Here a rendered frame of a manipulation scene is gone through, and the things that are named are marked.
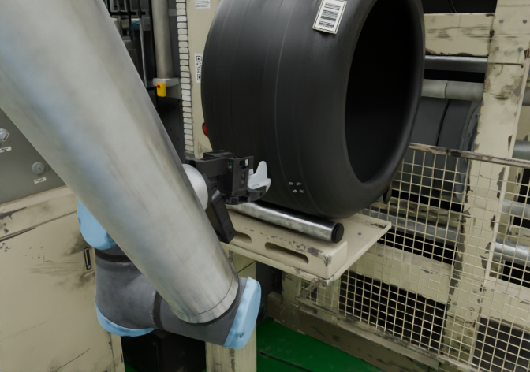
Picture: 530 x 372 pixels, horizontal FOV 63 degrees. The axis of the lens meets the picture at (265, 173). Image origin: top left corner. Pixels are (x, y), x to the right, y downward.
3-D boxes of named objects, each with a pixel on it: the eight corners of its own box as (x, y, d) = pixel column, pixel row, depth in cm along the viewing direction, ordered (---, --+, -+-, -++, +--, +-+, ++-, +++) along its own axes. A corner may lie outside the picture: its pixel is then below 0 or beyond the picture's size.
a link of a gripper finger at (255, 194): (272, 187, 79) (242, 195, 72) (271, 195, 79) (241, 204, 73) (252, 181, 82) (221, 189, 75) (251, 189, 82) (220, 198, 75)
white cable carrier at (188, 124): (185, 159, 127) (174, -17, 112) (197, 155, 131) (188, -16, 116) (195, 161, 125) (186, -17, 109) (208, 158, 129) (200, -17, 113)
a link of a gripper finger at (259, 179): (283, 159, 83) (253, 165, 75) (280, 188, 84) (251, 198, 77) (270, 156, 85) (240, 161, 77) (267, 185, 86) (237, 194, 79)
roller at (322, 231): (219, 185, 112) (228, 194, 116) (211, 200, 111) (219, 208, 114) (341, 220, 93) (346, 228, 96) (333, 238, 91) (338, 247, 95)
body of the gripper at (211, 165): (257, 156, 75) (208, 165, 65) (254, 203, 77) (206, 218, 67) (224, 149, 79) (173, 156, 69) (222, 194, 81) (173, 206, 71)
